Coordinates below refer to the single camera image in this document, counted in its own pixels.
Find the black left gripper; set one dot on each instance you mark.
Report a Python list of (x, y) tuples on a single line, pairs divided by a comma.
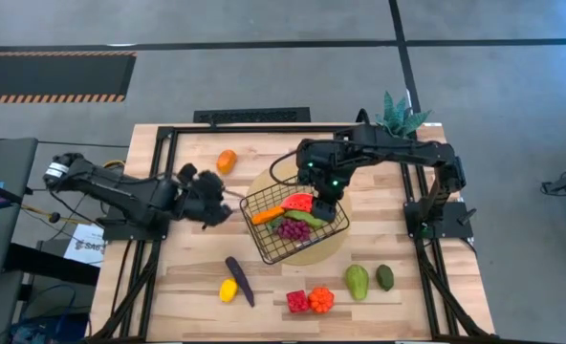
[(187, 203)]

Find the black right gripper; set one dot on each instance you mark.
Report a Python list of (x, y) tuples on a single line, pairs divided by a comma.
[(331, 184)]

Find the light green cucumber toy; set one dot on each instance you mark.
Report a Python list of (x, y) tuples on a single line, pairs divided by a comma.
[(304, 218)]

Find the red watermelon slice toy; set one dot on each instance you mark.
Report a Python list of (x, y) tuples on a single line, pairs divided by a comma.
[(297, 203)]

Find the purple grapes toy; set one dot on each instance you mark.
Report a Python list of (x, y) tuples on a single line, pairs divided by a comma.
[(293, 230)]

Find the round woven table mat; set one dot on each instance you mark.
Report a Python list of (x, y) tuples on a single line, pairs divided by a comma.
[(311, 255)]

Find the dark green leafy vegetable toy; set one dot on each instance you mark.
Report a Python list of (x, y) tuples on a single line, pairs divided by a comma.
[(274, 223)]

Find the purple eggplant toy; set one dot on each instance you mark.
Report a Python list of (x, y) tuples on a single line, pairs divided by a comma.
[(240, 282)]

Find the orange-red bell pepper toy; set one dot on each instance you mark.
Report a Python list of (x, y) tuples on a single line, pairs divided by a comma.
[(321, 300)]

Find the dark green avocado toy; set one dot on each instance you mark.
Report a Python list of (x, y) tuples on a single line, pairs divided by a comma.
[(385, 277)]

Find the yellow lemon toy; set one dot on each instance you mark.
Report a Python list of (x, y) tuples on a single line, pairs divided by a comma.
[(228, 290)]

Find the red bell pepper toy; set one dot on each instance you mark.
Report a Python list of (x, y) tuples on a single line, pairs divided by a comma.
[(297, 301)]

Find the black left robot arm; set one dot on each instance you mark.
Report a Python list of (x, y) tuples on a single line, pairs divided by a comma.
[(120, 191)]

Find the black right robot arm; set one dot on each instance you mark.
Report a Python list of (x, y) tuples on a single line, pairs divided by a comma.
[(398, 148)]

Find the black floor vent grille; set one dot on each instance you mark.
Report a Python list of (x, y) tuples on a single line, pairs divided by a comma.
[(252, 115)]

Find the potted plant in white pot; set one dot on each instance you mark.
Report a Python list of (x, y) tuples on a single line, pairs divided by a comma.
[(400, 117)]

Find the white printed paper sheet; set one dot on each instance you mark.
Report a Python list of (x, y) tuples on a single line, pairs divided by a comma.
[(87, 246)]

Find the black hazard-striped floor mat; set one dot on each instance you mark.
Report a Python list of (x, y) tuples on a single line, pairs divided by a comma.
[(49, 76)]

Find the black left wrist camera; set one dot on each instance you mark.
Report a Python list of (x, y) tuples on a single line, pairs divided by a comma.
[(187, 173)]

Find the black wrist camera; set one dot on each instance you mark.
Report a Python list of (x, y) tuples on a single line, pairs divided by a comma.
[(187, 173), (308, 172)]

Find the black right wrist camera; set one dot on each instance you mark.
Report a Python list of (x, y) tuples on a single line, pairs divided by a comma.
[(308, 172)]

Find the black aluminium table frame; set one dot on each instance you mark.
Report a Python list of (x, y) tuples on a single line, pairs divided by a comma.
[(264, 129)]

